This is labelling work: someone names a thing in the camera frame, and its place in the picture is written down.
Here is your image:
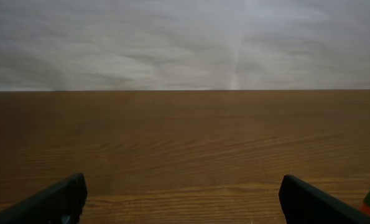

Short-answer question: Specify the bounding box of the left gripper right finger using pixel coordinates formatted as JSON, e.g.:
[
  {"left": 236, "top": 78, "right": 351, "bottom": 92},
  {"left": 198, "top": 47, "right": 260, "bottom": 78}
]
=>
[{"left": 278, "top": 174, "right": 370, "bottom": 224}]

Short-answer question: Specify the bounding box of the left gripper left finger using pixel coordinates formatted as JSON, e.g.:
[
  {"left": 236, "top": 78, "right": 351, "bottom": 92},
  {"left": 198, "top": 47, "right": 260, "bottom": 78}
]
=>
[{"left": 0, "top": 172, "right": 88, "bottom": 224}]

